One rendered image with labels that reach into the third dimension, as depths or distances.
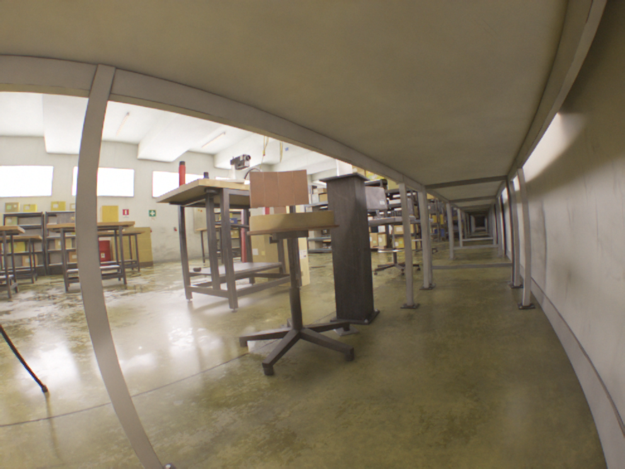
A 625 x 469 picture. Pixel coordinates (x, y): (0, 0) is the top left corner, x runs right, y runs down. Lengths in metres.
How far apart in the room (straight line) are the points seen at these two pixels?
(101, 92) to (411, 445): 0.99
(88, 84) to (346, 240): 1.35
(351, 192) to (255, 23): 1.16
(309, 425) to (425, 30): 0.96
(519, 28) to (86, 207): 0.82
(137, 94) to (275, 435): 0.86
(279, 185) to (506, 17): 1.29
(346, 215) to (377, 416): 1.06
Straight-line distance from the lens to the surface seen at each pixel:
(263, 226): 1.00
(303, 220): 1.02
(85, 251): 0.47
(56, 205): 8.86
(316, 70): 0.60
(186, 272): 2.48
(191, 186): 1.92
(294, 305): 1.20
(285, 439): 0.76
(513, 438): 0.77
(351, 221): 1.46
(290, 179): 1.48
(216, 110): 0.64
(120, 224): 4.42
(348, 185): 1.48
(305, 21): 0.48
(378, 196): 3.45
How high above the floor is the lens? 0.53
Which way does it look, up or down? level
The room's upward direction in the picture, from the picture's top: 5 degrees counter-clockwise
